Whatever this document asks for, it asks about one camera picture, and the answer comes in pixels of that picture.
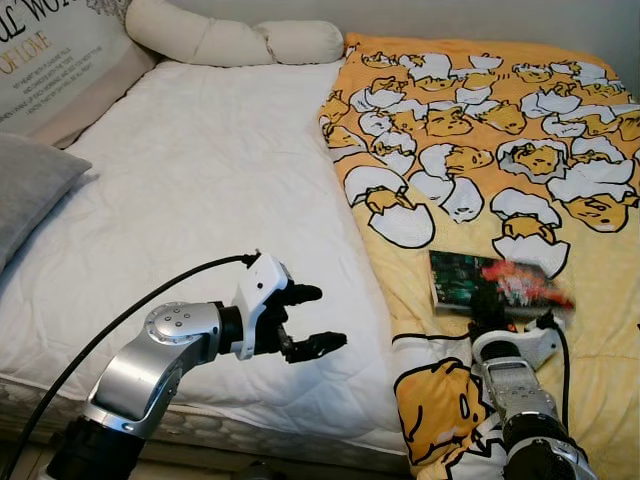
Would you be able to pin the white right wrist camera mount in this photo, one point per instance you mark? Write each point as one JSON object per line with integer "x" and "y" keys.
{"x": 535, "y": 345}

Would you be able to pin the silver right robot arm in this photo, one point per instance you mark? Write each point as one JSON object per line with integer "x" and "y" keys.
{"x": 515, "y": 385}

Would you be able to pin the grey pillow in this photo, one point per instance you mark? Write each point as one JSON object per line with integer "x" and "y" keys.
{"x": 30, "y": 185}

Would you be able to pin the yellow cartoon egg blanket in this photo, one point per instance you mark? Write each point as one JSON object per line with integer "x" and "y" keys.
{"x": 480, "y": 130}

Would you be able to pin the long cream bolster pillow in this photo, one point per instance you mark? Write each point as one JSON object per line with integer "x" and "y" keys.
{"x": 200, "y": 40}

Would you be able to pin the dark green book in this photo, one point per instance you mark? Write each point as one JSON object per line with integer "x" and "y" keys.
{"x": 455, "y": 280}

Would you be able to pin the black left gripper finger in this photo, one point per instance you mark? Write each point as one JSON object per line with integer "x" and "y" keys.
{"x": 305, "y": 294}
{"x": 320, "y": 346}

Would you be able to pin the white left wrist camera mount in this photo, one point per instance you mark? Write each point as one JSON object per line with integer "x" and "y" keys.
{"x": 262, "y": 295}

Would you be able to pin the text printed headboard cushion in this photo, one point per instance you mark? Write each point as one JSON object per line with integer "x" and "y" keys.
{"x": 50, "y": 70}

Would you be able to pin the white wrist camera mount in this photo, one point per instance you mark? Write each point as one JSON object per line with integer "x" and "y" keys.
{"x": 535, "y": 345}
{"x": 262, "y": 295}

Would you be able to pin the white quilted mattress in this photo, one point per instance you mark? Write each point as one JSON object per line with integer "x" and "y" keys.
{"x": 200, "y": 170}

